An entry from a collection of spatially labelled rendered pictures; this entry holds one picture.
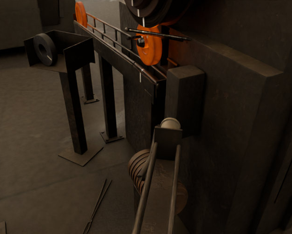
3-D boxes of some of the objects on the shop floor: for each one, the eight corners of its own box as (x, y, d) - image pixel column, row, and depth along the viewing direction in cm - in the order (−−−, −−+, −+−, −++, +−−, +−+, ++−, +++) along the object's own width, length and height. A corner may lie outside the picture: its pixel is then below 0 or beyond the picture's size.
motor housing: (155, 230, 126) (158, 141, 96) (180, 275, 109) (193, 184, 79) (129, 242, 121) (124, 152, 91) (151, 290, 105) (153, 200, 75)
